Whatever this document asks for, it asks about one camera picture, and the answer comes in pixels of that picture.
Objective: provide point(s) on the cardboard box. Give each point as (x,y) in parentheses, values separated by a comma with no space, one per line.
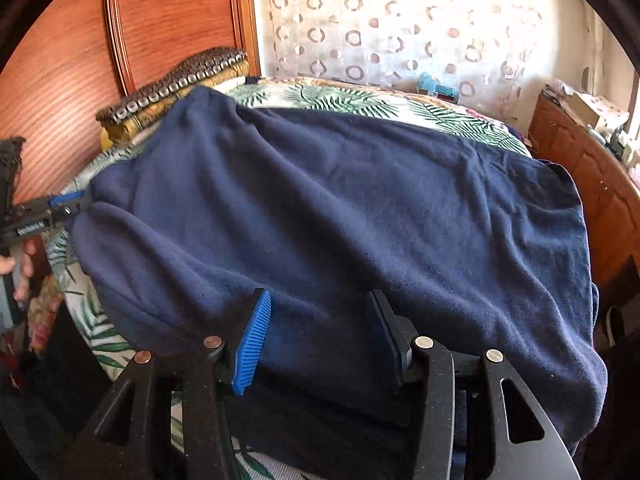
(595,108)

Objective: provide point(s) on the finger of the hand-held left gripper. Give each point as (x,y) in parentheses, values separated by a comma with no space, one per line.
(72,211)
(69,200)

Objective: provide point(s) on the circle patterned curtain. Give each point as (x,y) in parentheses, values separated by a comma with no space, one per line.
(400,20)

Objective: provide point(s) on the yellow patterned cushion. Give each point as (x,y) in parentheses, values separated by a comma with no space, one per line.
(125,129)

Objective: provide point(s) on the floral leaf bedspread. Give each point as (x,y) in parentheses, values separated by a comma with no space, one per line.
(310,97)

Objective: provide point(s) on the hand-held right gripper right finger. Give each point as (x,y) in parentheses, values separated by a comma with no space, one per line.
(387,340)

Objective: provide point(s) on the wooden dresser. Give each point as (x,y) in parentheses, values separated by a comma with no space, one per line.
(600,185)

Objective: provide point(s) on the person's left hand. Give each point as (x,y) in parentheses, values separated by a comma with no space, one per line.
(27,260)

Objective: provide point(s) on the wooden headboard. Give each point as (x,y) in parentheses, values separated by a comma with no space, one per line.
(175,20)

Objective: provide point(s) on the navy blue sweatshirt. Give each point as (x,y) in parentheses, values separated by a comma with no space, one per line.
(325,185)

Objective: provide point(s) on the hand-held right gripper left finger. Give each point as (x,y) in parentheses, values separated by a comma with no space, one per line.
(252,340)

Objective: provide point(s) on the teal toy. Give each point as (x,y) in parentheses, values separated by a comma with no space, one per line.
(432,83)

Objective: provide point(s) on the dark round container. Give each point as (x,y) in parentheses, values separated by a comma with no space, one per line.
(614,327)

